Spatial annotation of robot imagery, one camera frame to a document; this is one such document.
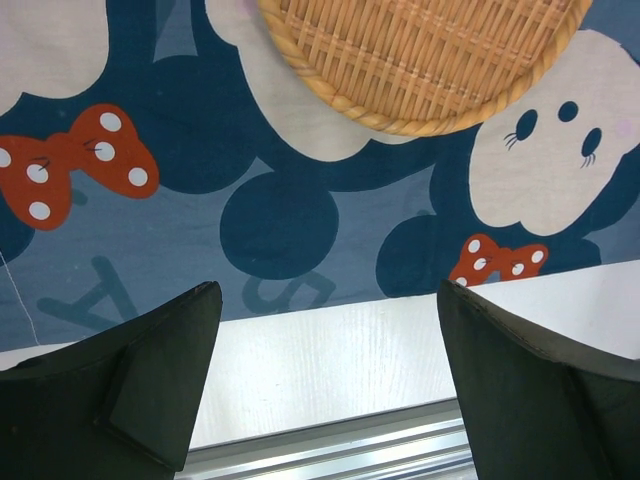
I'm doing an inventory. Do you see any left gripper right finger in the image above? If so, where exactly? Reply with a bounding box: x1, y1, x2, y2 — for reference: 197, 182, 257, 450
437, 280, 639, 479

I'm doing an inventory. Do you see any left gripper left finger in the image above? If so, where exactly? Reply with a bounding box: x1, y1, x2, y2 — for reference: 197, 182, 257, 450
1, 282, 222, 480

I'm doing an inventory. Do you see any blue bear placemat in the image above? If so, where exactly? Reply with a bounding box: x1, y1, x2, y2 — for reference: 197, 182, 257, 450
1, 1, 639, 350

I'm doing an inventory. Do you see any round woven wicker plate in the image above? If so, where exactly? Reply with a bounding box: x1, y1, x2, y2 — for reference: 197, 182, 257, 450
258, 0, 591, 137

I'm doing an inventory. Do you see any aluminium mounting rail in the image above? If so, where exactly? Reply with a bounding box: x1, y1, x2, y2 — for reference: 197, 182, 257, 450
175, 399, 477, 479

